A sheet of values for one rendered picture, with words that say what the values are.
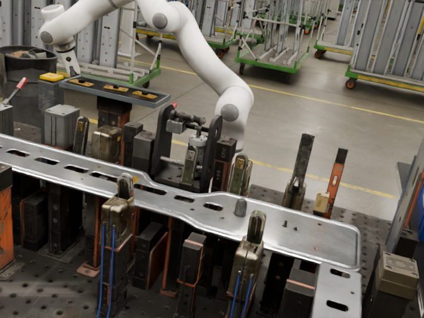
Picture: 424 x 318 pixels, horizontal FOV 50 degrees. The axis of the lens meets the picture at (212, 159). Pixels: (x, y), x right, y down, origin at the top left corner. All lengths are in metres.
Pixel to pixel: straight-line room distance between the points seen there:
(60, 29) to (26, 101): 2.39
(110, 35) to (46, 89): 3.83
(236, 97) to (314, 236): 0.61
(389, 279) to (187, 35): 1.07
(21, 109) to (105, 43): 1.80
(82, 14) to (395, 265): 1.32
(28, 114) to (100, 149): 2.69
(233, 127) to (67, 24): 0.70
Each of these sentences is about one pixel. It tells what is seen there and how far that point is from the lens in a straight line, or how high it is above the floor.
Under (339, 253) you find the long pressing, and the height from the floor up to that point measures 1.00.
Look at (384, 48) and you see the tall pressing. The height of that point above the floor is 0.72.
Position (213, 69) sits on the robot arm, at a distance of 1.67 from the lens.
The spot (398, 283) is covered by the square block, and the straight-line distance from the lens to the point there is 1.12.
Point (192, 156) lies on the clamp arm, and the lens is 1.38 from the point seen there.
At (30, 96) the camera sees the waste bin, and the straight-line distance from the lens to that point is 4.11.
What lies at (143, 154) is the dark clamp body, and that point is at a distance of 1.48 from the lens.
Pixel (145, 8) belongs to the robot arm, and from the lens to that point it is 1.66.
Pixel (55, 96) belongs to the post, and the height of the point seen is 1.09.
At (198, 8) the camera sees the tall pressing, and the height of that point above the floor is 0.76.
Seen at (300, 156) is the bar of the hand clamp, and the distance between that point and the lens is 1.33.
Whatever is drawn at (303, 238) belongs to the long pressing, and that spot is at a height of 1.00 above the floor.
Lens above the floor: 1.62
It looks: 23 degrees down
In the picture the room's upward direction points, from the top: 8 degrees clockwise
